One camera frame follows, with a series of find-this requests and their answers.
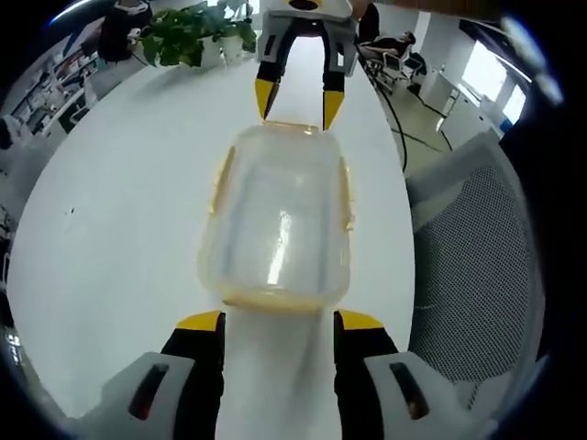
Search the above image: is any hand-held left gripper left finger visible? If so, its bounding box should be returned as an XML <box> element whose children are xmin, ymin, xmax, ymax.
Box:
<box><xmin>67</xmin><ymin>309</ymin><xmax>227</xmax><ymax>440</ymax></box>

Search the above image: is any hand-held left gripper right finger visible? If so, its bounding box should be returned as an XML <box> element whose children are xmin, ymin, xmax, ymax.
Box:
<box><xmin>333</xmin><ymin>308</ymin><xmax>488</xmax><ymax>440</ymax></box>

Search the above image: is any clear plastic buckle box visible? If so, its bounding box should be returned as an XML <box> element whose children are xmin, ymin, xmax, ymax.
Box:
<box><xmin>196</xmin><ymin>119</ymin><xmax>357</xmax><ymax>315</ymax></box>

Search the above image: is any black office chair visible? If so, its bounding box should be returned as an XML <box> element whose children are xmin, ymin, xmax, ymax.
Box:
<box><xmin>357</xmin><ymin>2</ymin><xmax>382</xmax><ymax>45</ymax></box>

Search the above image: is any white office chair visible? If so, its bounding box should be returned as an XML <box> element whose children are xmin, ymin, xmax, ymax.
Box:
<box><xmin>366</xmin><ymin>49</ymin><xmax>414</xmax><ymax>95</ymax></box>

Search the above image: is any green potted plant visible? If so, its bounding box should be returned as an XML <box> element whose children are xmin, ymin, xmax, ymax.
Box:
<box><xmin>139</xmin><ymin>0</ymin><xmax>258</xmax><ymax>69</ymax></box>

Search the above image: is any grey mesh office chair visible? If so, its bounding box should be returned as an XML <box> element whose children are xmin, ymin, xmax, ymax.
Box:
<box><xmin>405</xmin><ymin>130</ymin><xmax>551</xmax><ymax>413</ymax></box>

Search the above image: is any white storage shelf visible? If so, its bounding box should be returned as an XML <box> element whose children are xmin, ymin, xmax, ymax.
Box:
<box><xmin>11</xmin><ymin>49</ymin><xmax>100</xmax><ymax>137</ymax></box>

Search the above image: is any black floor cable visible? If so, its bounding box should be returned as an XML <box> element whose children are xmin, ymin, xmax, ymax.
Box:
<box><xmin>364</xmin><ymin>63</ymin><xmax>455</xmax><ymax>171</ymax></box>

